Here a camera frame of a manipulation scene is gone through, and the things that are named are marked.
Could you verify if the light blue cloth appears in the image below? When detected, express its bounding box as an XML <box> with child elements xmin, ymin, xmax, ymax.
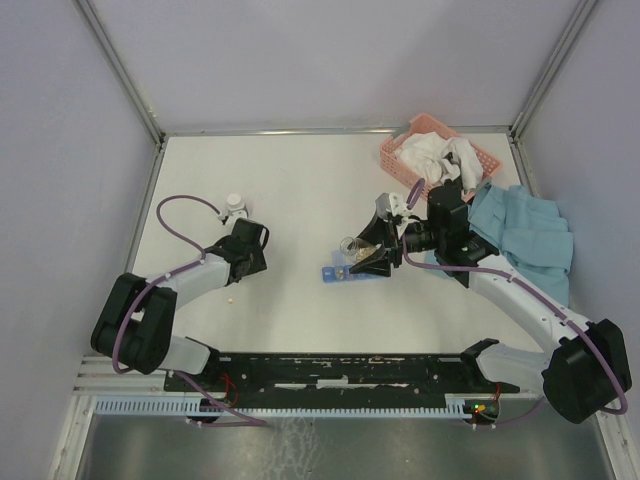
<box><xmin>423</xmin><ymin>183</ymin><xmax>575</xmax><ymax>306</ymax></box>

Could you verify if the pink perforated plastic basket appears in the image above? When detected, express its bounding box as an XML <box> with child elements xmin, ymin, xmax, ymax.
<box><xmin>379</xmin><ymin>113</ymin><xmax>502</xmax><ymax>201</ymax></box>

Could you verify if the blue weekly pill organizer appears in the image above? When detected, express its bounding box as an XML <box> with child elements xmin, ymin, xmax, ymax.
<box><xmin>322</xmin><ymin>247</ymin><xmax>388</xmax><ymax>284</ymax></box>

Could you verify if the light blue cable duct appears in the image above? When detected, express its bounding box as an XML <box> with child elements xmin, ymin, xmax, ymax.
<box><xmin>93</xmin><ymin>394</ymin><xmax>474</xmax><ymax>416</ymax></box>

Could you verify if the clear bottle of yellow capsules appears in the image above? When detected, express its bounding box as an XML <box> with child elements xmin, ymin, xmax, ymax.
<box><xmin>340</xmin><ymin>237</ymin><xmax>377</xmax><ymax>265</ymax></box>

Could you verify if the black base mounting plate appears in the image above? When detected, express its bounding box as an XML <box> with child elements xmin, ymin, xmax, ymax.
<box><xmin>191</xmin><ymin>351</ymin><xmax>519</xmax><ymax>400</ymax></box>

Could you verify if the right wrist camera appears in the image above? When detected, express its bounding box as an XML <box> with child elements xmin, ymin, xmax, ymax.
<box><xmin>375</xmin><ymin>192</ymin><xmax>413</xmax><ymax>220</ymax></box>

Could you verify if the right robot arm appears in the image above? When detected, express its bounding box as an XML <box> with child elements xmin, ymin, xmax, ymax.
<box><xmin>340</xmin><ymin>181</ymin><xmax>632</xmax><ymax>424</ymax></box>

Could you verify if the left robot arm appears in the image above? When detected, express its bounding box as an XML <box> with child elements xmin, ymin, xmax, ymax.
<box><xmin>90</xmin><ymin>218</ymin><xmax>269</xmax><ymax>390</ymax></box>

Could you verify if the white crumpled cloth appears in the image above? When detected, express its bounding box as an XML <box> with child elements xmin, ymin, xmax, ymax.
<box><xmin>394</xmin><ymin>132</ymin><xmax>484</xmax><ymax>193</ymax></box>

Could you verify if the white pill bottle blue label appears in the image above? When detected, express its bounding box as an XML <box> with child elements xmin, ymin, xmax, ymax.
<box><xmin>226</xmin><ymin>193</ymin><xmax>249</xmax><ymax>220</ymax></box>

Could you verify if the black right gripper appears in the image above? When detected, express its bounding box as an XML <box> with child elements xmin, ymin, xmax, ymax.
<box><xmin>346</xmin><ymin>209</ymin><xmax>444</xmax><ymax>278</ymax></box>

